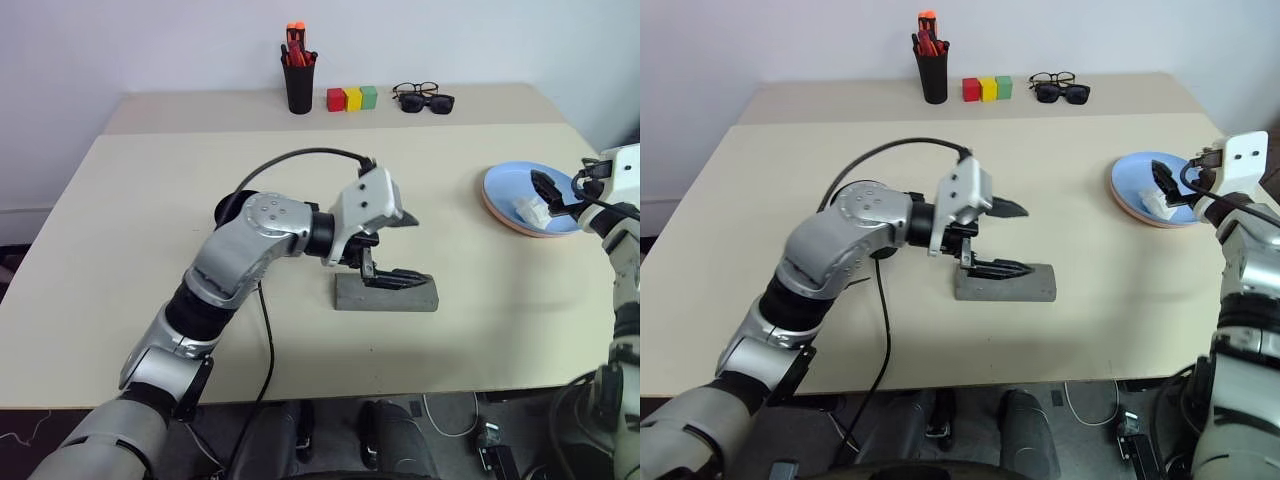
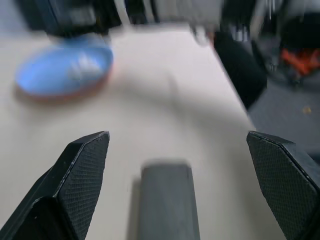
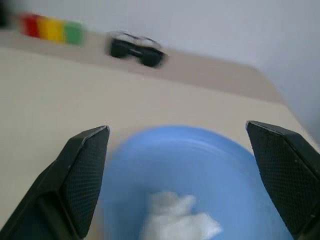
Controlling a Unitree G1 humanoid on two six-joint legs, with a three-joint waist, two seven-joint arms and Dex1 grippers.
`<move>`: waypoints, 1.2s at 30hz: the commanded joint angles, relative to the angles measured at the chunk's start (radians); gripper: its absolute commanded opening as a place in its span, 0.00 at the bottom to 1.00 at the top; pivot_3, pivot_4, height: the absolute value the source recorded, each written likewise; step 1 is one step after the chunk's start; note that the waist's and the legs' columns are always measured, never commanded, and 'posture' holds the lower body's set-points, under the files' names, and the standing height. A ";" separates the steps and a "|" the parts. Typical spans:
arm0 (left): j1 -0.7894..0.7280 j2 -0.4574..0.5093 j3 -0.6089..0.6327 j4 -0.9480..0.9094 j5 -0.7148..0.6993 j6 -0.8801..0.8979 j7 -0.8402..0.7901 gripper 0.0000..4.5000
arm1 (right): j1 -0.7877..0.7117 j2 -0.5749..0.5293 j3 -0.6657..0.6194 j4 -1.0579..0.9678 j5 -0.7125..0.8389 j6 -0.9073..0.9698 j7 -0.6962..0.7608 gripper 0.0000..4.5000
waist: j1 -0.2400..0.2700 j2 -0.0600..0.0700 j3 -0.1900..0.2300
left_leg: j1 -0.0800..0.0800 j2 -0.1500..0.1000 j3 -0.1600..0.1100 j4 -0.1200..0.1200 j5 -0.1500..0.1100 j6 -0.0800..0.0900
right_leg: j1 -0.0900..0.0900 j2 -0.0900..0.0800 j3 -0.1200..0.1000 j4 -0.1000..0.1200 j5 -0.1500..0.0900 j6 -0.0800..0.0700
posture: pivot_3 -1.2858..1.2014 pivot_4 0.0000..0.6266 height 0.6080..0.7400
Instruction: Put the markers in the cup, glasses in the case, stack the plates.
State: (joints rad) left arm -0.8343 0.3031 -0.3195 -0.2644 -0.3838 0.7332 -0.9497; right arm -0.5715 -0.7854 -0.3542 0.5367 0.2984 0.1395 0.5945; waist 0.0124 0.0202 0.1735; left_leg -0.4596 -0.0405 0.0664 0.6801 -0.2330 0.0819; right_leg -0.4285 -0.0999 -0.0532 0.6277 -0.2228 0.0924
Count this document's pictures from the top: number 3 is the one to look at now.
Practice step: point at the black cup holding pens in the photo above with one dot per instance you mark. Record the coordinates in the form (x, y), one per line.
(3, 12)

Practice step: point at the blue plastic plate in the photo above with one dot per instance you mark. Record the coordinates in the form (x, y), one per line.
(187, 155)

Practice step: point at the green wooden block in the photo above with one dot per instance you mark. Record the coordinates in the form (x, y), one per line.
(73, 33)

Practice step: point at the white tissue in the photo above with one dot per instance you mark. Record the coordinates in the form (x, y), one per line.
(175, 215)

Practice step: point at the red wooden block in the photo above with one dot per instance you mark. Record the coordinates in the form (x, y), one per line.
(30, 26)

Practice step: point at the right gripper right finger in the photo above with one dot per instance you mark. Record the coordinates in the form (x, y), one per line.
(287, 180)

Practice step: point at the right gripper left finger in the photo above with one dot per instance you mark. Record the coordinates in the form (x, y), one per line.
(67, 187)

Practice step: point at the black sunglasses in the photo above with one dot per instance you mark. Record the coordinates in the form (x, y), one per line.
(120, 48)

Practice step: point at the yellow wooden block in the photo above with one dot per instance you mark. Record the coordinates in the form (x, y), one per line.
(51, 30)

